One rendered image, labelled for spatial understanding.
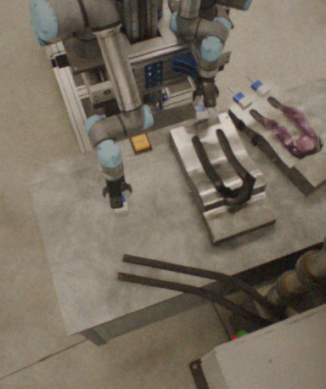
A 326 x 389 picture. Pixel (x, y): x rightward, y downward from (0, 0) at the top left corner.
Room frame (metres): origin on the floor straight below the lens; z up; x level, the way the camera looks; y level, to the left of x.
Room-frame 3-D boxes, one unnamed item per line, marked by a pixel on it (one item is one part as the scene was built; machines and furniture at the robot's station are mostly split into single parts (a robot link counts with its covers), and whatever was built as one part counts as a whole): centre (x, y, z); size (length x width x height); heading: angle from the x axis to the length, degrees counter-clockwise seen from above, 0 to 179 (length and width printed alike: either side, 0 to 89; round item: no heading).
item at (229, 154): (0.81, -0.24, 0.92); 0.35 x 0.16 x 0.09; 21
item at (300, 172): (1.00, -0.54, 0.86); 0.50 x 0.26 x 0.11; 38
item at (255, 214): (0.79, -0.24, 0.87); 0.50 x 0.26 x 0.14; 21
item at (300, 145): (1.00, -0.54, 0.90); 0.26 x 0.18 x 0.08; 38
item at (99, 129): (0.78, 0.19, 1.22); 0.11 x 0.11 x 0.08; 24
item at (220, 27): (1.21, -0.19, 1.22); 0.11 x 0.11 x 0.08; 71
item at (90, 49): (1.30, 0.30, 1.09); 0.15 x 0.15 x 0.10
